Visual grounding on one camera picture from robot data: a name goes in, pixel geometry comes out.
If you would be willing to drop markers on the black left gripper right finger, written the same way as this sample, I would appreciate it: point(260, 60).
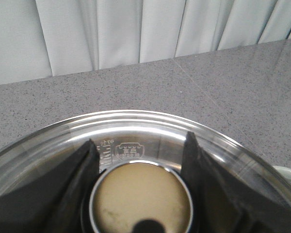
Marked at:
point(224, 204)

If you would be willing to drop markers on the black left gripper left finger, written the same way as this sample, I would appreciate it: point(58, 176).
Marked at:
point(54, 202)

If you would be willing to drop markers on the glass pot lid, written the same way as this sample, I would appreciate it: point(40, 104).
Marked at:
point(134, 196)

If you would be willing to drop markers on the pale green electric cooking pot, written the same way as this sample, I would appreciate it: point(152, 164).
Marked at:
point(31, 157)

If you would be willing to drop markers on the white curtain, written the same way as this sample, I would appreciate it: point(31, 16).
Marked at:
point(45, 38)

